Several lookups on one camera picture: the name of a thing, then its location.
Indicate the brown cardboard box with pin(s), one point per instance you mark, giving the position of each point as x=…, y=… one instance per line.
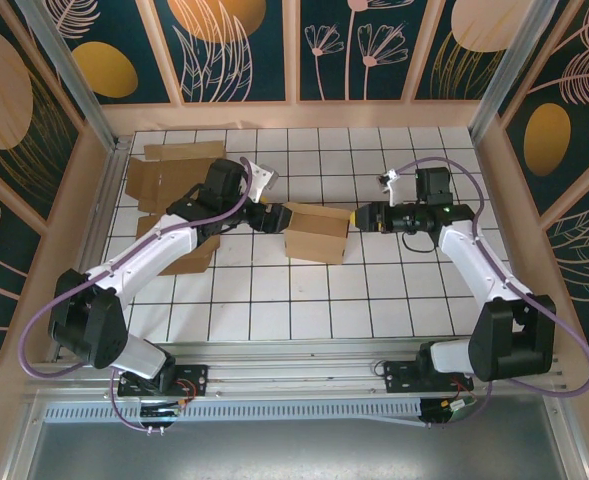
x=314, y=240
x=164, y=175

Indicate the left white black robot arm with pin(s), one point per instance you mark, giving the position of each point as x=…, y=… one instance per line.
x=89, y=325

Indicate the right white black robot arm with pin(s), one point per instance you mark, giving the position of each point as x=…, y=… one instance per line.
x=514, y=340

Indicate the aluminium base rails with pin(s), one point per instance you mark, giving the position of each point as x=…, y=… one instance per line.
x=294, y=372

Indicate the grey metal sheet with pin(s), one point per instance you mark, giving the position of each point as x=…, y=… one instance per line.
x=294, y=450

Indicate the aluminium side rail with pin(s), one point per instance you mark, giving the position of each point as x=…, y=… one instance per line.
x=105, y=195

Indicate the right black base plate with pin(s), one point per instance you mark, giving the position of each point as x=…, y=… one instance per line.
x=399, y=377

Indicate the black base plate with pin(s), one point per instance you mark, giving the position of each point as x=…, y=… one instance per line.
x=194, y=377
x=399, y=377

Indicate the right aluminium frame post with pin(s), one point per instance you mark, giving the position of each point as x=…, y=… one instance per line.
x=511, y=75

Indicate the aluminium frame post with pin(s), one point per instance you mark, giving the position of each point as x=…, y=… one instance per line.
x=511, y=75
x=70, y=75

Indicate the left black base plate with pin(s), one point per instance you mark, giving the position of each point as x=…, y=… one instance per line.
x=194, y=377

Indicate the left aluminium frame post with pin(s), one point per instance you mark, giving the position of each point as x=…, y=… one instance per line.
x=70, y=75

